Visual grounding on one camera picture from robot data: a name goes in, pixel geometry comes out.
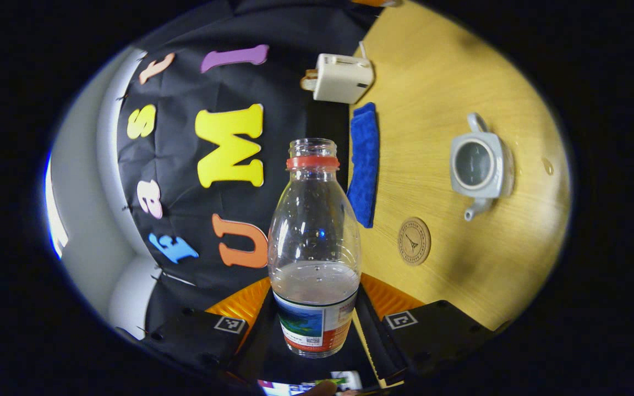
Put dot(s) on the clear plastic water bottle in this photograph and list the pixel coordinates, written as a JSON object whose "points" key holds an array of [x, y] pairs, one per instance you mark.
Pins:
{"points": [[314, 247]]}

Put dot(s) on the bread slice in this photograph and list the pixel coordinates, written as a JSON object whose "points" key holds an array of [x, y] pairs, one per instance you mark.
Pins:
{"points": [[309, 81]]}

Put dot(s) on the white toaster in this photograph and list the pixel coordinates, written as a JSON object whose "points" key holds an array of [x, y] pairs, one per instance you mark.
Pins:
{"points": [[344, 80]]}

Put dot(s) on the blue towel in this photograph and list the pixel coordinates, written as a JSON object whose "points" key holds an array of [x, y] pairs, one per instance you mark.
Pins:
{"points": [[364, 165]]}

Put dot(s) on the round brown coaster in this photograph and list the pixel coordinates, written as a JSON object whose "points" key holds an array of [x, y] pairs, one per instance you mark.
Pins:
{"points": [[414, 242]]}

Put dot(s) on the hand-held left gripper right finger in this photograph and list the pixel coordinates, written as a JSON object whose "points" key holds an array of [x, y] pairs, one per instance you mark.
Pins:
{"points": [[377, 341]]}

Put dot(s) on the black backdrop cloth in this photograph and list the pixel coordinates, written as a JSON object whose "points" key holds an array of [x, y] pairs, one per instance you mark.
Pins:
{"points": [[185, 148]]}

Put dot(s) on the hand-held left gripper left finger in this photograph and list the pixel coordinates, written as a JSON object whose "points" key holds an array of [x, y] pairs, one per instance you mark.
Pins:
{"points": [[196, 335]]}

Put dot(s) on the white teacup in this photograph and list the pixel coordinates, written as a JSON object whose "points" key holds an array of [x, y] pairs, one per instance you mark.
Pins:
{"points": [[498, 181]]}

